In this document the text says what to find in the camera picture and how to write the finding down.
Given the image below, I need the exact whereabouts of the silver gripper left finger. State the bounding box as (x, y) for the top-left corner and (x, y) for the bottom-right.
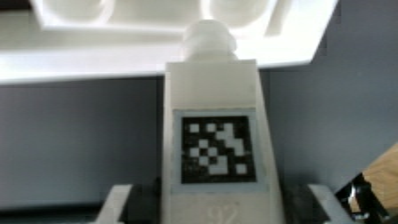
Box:
(94, 184), (158, 224)

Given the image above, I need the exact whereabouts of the white chair seat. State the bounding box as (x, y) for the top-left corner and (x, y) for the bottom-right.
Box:
(0, 0), (339, 85)

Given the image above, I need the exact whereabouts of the white chair leg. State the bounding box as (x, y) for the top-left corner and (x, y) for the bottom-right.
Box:
(160, 20), (286, 224)

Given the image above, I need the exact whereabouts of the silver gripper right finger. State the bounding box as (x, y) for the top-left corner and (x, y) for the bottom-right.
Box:
(282, 184), (355, 224)

